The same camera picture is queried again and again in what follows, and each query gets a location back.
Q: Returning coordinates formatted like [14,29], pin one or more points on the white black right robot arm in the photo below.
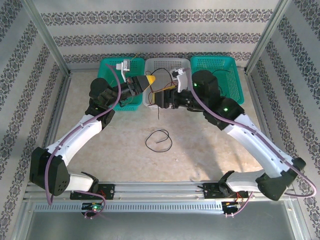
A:
[252,142]

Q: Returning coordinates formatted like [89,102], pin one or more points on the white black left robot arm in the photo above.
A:
[80,136]

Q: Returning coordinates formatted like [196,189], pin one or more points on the white plastic basket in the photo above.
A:
[162,80]

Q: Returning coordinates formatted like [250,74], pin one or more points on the teal plastic basket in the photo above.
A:
[232,82]
[112,60]

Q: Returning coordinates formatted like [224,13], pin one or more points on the small circuit board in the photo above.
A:
[93,207]
[230,205]

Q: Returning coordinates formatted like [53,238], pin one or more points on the grey metal sheet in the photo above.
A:
[160,227]

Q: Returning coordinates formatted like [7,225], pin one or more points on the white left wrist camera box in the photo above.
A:
[126,65]

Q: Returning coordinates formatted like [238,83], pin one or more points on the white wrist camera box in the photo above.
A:
[126,65]
[181,82]

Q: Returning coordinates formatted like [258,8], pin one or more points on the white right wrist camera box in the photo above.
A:
[181,82]

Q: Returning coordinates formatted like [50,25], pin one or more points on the aluminium table side rail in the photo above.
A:
[57,117]
[260,100]

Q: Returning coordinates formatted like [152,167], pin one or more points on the aluminium frame post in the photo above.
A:
[47,37]
[267,37]

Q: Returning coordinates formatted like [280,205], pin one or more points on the aluminium mounting rail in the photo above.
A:
[160,190]

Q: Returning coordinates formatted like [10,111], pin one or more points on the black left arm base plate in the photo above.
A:
[108,191]

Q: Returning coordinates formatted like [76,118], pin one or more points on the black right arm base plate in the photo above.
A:
[211,191]

